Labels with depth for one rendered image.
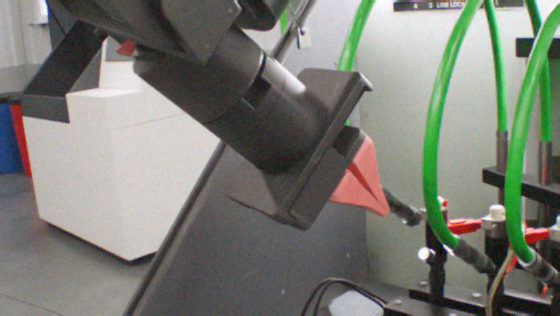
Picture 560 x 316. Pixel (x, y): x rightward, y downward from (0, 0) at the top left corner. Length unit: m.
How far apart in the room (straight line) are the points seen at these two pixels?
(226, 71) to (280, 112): 0.04
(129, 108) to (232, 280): 2.61
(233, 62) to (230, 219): 0.62
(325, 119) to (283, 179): 0.04
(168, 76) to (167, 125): 3.32
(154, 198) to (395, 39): 2.71
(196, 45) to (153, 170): 3.35
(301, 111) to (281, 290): 0.72
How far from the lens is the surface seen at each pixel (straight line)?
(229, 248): 0.96
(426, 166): 0.59
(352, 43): 0.62
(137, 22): 0.28
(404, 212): 0.71
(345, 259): 1.19
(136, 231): 3.65
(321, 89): 0.41
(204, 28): 0.31
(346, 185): 0.39
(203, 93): 0.35
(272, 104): 0.36
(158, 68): 0.34
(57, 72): 4.71
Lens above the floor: 1.35
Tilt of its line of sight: 14 degrees down
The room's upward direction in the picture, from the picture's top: 5 degrees counter-clockwise
